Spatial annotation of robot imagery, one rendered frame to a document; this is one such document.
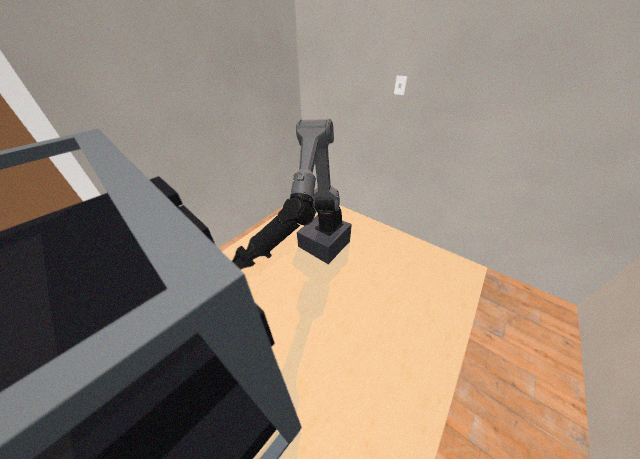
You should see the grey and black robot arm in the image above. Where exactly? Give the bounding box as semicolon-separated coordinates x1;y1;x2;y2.
265;119;344;243

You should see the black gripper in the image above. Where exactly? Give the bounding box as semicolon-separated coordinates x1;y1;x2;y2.
232;227;280;270

